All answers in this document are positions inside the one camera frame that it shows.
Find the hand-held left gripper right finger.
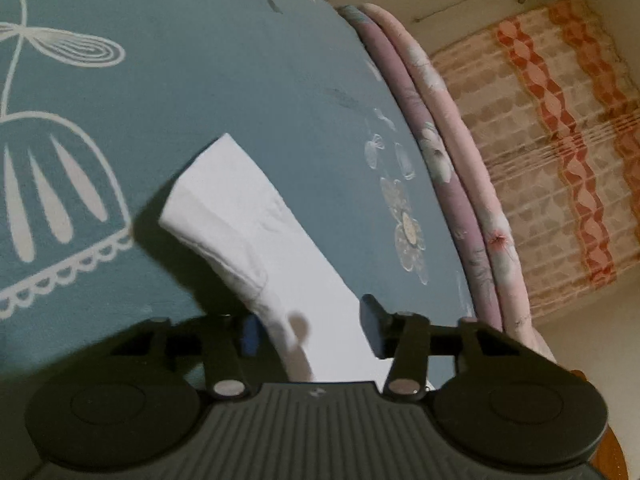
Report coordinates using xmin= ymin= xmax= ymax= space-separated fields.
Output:
xmin=361 ymin=295 xmax=521 ymax=397

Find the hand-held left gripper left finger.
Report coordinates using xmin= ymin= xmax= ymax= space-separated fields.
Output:
xmin=107 ymin=314 xmax=260 ymax=401

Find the white t-shirt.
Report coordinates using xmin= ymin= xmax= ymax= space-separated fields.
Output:
xmin=159 ymin=132 xmax=436 ymax=393

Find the purple floral quilt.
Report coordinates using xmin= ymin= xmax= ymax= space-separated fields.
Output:
xmin=335 ymin=5 xmax=503 ymax=331

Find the pink floral quilt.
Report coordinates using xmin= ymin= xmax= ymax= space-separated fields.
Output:
xmin=360 ymin=2 xmax=561 ymax=366

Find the patterned beige orange curtain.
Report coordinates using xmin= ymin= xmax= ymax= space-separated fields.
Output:
xmin=430 ymin=0 xmax=640 ymax=321

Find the bed with blue floral sheet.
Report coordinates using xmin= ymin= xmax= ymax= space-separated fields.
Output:
xmin=0 ymin=0 xmax=481 ymax=461

